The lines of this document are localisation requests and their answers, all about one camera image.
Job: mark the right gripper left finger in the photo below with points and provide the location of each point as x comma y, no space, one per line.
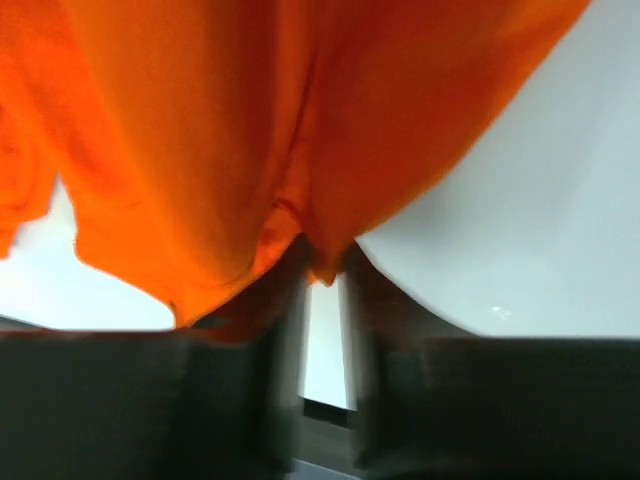
246,372

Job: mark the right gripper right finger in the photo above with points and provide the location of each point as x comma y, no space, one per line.
387,330

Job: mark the orange t shirt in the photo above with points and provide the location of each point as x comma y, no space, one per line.
198,139

